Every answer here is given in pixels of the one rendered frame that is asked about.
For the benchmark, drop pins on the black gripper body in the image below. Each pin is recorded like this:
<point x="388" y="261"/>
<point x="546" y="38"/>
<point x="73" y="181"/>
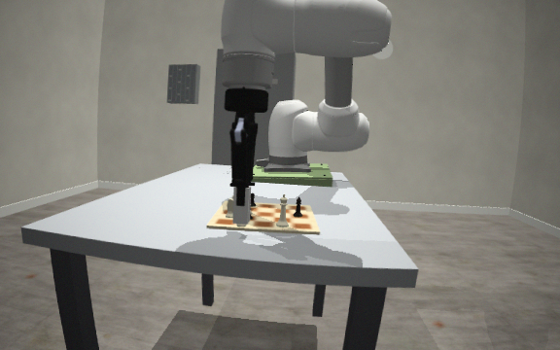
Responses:
<point x="247" y="102"/>

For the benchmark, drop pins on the wooden chessboard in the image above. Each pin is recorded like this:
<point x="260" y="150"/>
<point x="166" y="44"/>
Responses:
<point x="265" y="216"/>

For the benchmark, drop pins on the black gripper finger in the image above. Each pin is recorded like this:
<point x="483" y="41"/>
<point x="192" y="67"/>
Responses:
<point x="252" y="155"/>
<point x="240" y="169"/>

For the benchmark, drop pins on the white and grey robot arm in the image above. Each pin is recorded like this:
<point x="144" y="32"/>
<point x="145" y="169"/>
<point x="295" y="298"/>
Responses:
<point x="254" y="31"/>

